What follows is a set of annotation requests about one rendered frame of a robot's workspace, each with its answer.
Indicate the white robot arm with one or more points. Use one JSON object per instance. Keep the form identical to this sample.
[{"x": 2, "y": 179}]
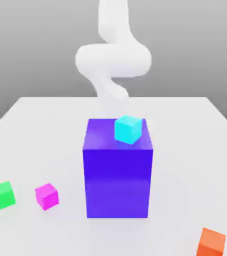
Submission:
[{"x": 113, "y": 60}]

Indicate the small cyan cube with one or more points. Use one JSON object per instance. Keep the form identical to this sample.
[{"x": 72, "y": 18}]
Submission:
[{"x": 128, "y": 130}]

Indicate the small magenta cube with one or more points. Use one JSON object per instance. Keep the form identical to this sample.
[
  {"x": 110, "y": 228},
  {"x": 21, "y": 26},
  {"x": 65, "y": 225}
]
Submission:
[{"x": 46, "y": 197}]

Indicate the small green cube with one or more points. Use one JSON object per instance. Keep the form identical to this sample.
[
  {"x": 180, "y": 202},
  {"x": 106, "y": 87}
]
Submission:
[{"x": 3, "y": 196}]

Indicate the small orange cube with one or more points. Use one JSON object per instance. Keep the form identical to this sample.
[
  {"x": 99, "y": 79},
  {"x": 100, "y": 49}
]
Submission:
[{"x": 211, "y": 243}]

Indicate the large purple box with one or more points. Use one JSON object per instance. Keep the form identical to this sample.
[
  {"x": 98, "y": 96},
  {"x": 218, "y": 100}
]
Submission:
[{"x": 117, "y": 180}]

